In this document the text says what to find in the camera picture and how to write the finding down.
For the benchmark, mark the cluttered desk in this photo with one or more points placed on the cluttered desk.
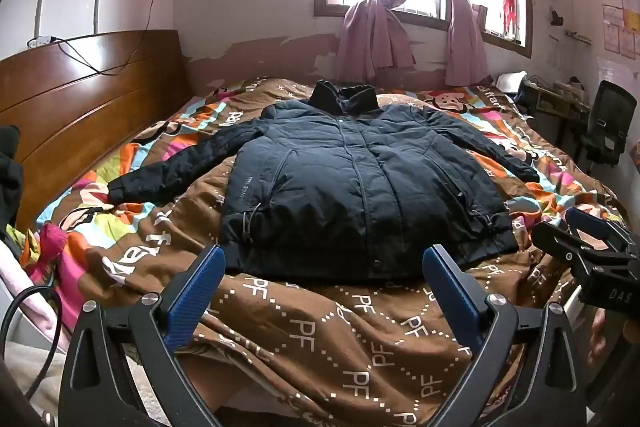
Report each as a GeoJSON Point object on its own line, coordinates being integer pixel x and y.
{"type": "Point", "coordinates": [555, 107]}

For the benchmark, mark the dark navy padded jacket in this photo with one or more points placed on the dark navy padded jacket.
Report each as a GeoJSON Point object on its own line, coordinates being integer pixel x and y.
{"type": "Point", "coordinates": [350, 177]}

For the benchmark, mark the white power strip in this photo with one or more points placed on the white power strip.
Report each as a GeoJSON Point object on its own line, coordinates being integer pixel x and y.
{"type": "Point", "coordinates": [41, 41]}

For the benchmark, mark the red hanging cloth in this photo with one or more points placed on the red hanging cloth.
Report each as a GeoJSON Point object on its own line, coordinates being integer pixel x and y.
{"type": "Point", "coordinates": [510, 2]}

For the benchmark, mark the white bag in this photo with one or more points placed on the white bag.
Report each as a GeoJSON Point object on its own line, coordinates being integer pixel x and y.
{"type": "Point", "coordinates": [509, 83]}

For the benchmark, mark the wall rack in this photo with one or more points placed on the wall rack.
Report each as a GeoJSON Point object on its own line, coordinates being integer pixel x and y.
{"type": "Point", "coordinates": [579, 36]}

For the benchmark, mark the dark cloth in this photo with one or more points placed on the dark cloth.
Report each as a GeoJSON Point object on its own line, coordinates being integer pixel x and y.
{"type": "Point", "coordinates": [10, 177]}

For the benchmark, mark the wooden headboard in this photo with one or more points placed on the wooden headboard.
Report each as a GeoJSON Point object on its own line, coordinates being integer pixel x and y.
{"type": "Point", "coordinates": [75, 107]}

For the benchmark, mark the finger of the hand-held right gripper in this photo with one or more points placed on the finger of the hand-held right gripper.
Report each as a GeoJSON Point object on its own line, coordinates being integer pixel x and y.
{"type": "Point", "coordinates": [587, 227]}
{"type": "Point", "coordinates": [565, 249]}

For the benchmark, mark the pink white cloth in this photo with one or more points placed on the pink white cloth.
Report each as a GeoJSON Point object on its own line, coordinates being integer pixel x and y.
{"type": "Point", "coordinates": [35, 302]}

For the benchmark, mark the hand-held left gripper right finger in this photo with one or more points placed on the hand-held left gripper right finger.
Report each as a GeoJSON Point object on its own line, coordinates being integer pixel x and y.
{"type": "Point", "coordinates": [450, 302]}

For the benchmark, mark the group of wall papers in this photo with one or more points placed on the group of wall papers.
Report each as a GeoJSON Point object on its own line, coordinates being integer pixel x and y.
{"type": "Point", "coordinates": [617, 22]}

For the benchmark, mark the brown printed blanket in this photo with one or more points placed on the brown printed blanket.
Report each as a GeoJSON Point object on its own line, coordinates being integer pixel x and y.
{"type": "Point", "coordinates": [325, 332]}

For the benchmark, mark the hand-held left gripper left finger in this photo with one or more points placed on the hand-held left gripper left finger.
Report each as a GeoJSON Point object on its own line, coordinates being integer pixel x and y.
{"type": "Point", "coordinates": [195, 297]}

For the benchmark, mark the black office chair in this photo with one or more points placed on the black office chair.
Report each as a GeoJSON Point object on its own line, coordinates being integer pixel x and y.
{"type": "Point", "coordinates": [607, 122]}

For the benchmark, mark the person's right hand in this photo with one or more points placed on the person's right hand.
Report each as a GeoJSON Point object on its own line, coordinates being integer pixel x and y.
{"type": "Point", "coordinates": [598, 332]}

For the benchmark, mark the black wall fixture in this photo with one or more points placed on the black wall fixture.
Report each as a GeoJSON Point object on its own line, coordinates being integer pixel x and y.
{"type": "Point", "coordinates": [555, 18]}

